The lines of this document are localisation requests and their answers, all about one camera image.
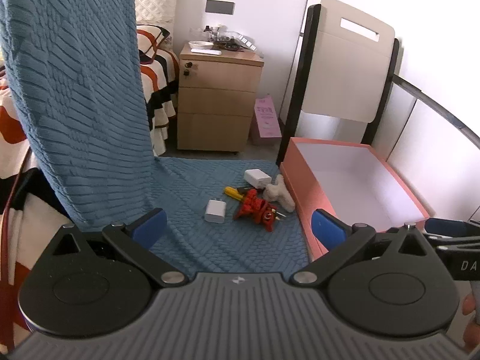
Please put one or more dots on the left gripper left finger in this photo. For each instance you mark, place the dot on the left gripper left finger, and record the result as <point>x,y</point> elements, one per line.
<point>93,283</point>

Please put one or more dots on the yellow handled screwdriver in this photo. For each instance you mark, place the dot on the yellow handled screwdriver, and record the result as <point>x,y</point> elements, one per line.
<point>236,193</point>

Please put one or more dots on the person's right hand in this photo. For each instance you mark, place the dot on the person's right hand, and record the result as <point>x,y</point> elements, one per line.
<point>471,335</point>

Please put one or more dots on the pink cardboard box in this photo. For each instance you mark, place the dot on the pink cardboard box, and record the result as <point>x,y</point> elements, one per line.
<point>351,182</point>

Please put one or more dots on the red black dragon toy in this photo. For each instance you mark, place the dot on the red black dragon toy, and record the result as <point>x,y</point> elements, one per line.
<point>257,209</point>

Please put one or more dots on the black cabinet keys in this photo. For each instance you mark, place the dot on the black cabinet keys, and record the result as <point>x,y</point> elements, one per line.
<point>190,69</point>

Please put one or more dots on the striped orange black blanket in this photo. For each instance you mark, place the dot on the striped orange black blanket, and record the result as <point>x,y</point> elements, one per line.
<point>30,211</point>

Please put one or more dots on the white bowl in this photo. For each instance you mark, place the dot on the white bowl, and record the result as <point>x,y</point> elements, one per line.
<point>201,45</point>

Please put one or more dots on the beige plush toy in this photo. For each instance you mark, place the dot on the beige plush toy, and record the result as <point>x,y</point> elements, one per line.
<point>277,192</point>

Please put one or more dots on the pink paper bag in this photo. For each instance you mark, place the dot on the pink paper bag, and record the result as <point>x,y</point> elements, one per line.
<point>265,129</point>

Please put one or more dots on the white folding chair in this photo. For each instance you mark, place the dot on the white folding chair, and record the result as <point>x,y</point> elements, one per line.
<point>345,69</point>

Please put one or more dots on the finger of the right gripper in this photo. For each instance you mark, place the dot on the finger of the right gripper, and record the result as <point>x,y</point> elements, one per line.
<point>448,227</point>

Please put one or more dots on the white power adapter block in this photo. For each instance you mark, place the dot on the white power adapter block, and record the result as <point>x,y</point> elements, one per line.
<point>257,178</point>

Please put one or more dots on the white plug charger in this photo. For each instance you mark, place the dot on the white plug charger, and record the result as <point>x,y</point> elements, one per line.
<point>215,211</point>

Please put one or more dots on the wooden drawer cabinet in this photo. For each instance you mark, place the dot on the wooden drawer cabinet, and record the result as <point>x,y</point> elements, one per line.
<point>216,105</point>

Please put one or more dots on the blue textured sofa cover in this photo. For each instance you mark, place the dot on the blue textured sofa cover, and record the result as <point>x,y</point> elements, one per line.
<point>73,69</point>

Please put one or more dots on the grey wall switch panel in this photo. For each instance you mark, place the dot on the grey wall switch panel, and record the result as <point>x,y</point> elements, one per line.
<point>219,7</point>

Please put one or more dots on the clear plastic organizer tray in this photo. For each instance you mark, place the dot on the clear plastic organizer tray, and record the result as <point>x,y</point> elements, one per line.
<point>234,41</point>

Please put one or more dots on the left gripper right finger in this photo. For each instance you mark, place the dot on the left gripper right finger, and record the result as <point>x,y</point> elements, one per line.
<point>388,283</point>

